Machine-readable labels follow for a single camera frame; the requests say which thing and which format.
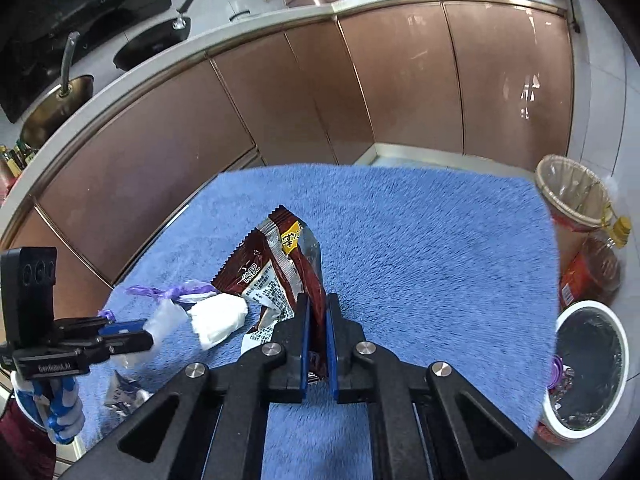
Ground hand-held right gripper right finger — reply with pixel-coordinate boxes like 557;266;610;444
325;294;576;480

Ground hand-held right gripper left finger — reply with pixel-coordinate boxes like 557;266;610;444
60;292;313;480

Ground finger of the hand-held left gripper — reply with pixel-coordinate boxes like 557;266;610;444
52;316;149;344
90;332;154;361

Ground clear white plastic wrapper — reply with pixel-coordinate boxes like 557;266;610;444
112;302;187;367

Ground dark red snack packet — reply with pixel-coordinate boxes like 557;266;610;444
211;205;328;381

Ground blue white-rimmed waste bin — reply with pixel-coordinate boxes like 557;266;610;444
537;300;630;443

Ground person's left forearm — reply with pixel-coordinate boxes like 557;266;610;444
0;395;56;480

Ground person's left hand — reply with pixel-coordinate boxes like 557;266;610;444
12;372;83;446

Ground purple plastic bag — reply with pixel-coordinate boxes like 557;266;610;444
125;282;213;307

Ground white crumpled tissue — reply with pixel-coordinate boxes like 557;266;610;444
187;292;249;352

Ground blue towel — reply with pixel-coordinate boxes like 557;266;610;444
75;161;561;480

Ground sauce bottle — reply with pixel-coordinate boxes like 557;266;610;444
14;140;38;167

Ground brass wok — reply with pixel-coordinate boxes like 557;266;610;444
20;31;95;148

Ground black frying pan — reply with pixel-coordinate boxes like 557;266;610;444
112;0;215;72

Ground cooking oil bottle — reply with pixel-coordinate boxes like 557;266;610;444
560;215;632;311

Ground black range hood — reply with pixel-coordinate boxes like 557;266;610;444
0;0;171;123

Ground beige waste bin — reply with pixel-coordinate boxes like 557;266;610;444
534;155;621;281

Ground copper base cabinets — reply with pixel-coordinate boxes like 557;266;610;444
0;0;576;311

